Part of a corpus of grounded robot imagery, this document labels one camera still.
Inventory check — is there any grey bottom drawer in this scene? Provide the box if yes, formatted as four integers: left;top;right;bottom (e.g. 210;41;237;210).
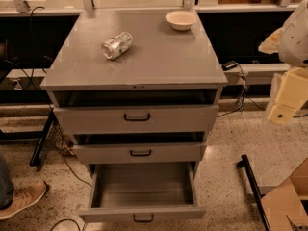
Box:
80;162;205;223

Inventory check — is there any white paper bowl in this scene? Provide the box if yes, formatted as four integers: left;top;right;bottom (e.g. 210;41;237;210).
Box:
166;11;197;31

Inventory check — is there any grey drawer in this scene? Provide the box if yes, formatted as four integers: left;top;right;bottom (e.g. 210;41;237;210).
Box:
54;105;218;134
73;142;206;164
80;162;205;223

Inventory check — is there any black cable on right floor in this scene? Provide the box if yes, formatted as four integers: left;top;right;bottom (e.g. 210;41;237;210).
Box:
217;64;308;119

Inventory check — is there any black cable on left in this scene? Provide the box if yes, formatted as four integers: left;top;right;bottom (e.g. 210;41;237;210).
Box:
0;5;94;188

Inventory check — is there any grey drawer cabinet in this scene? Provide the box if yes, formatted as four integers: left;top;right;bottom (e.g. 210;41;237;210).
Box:
40;7;229;178

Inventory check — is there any grey top drawer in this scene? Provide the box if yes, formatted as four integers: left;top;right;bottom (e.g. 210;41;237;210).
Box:
54;105;218;134

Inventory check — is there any grey middle drawer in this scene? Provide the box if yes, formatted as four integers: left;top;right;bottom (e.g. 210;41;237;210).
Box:
73;142;206;164

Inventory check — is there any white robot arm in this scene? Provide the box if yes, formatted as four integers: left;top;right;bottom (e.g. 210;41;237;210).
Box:
258;0;308;125

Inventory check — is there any black metal stand leg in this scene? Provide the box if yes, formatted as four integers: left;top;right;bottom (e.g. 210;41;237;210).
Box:
237;154;271;231

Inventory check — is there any cardboard box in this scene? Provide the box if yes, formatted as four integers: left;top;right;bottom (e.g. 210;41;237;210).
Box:
261;158;308;231

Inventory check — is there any crushed silver can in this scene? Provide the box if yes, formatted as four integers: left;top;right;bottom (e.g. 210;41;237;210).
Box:
101;32;133;60

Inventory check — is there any blue jeans leg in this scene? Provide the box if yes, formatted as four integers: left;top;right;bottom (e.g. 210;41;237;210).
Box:
0;152;14;210

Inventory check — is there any small black device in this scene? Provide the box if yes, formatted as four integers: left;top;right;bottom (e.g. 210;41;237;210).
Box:
221;61;238;71

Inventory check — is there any black table leg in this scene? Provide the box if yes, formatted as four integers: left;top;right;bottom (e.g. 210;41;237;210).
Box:
30;112;54;167

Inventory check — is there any tan shoe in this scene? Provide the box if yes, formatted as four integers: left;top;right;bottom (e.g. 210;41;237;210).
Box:
0;181;47;220

